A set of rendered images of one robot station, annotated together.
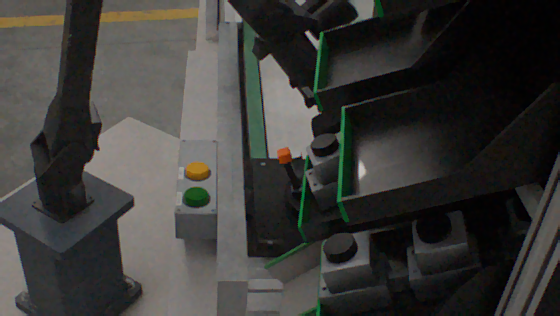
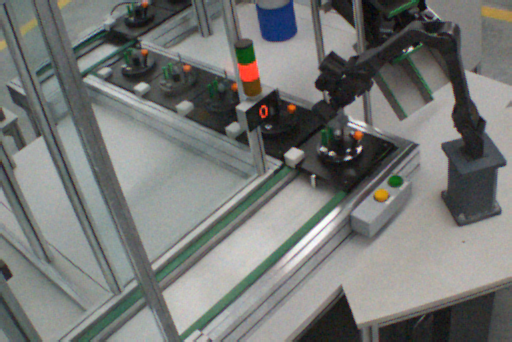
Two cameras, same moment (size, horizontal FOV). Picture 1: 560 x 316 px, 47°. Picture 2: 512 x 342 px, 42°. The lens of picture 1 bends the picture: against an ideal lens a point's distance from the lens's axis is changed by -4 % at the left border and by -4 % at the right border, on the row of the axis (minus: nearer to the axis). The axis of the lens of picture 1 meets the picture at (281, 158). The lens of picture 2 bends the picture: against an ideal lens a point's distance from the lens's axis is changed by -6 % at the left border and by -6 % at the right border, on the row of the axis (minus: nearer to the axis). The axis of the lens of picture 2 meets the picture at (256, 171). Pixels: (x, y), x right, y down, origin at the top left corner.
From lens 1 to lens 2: 236 cm
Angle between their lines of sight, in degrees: 88
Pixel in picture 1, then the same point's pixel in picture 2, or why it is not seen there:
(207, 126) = (313, 285)
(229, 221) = (389, 168)
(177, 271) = (417, 197)
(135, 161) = (385, 277)
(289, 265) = (399, 110)
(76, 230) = not seen: hidden behind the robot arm
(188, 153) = (374, 211)
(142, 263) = (431, 209)
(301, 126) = (276, 225)
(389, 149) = not seen: outside the picture
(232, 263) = (406, 150)
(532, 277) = not seen: outside the picture
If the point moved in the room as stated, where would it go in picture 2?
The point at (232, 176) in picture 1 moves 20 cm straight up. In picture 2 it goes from (364, 190) to (359, 134)
